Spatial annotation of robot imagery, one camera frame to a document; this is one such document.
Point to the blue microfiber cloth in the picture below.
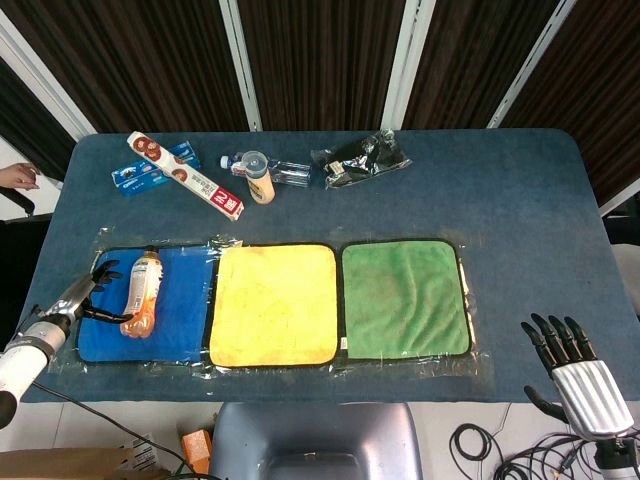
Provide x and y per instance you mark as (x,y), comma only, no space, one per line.
(182,305)

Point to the white red cling wrap box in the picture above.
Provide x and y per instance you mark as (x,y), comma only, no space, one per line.
(195,182)

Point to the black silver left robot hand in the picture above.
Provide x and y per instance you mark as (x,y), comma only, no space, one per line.
(80,295)

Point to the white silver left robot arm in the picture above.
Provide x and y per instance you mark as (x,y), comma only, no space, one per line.
(25,357)

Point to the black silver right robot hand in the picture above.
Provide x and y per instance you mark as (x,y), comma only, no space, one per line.
(592,395)

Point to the black plastic bag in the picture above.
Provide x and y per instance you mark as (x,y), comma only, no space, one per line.
(367,160)

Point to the white printed paper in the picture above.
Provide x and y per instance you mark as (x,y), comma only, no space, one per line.
(142,450)

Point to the orange drink bottle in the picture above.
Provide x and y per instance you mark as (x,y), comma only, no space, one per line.
(142,295)

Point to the clear plastic cover sheet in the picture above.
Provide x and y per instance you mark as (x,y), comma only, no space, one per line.
(410,369)

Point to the green microfiber cloth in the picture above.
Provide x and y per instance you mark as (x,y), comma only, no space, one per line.
(405,300)

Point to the white partition post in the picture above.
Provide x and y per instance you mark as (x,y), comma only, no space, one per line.
(530,67)
(241,65)
(406,65)
(45,80)

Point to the blue Oreo cookie box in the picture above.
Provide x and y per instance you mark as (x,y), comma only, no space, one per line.
(137,179)

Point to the clear water bottle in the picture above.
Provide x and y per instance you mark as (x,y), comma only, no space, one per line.
(292,172)

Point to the beige bottle with clear cap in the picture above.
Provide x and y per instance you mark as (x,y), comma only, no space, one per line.
(260,187)

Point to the orange block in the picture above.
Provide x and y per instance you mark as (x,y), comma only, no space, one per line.
(196,450)

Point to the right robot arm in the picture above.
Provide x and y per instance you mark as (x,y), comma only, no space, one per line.
(617,457)

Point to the grey robot torso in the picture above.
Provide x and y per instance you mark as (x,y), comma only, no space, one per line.
(315,442)

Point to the yellow microfiber cloth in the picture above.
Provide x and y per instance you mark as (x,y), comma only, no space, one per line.
(272,305)

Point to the brown cardboard box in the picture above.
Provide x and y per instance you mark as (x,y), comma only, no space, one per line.
(65,464)

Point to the person's hand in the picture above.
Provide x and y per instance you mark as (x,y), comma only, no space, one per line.
(20,176)

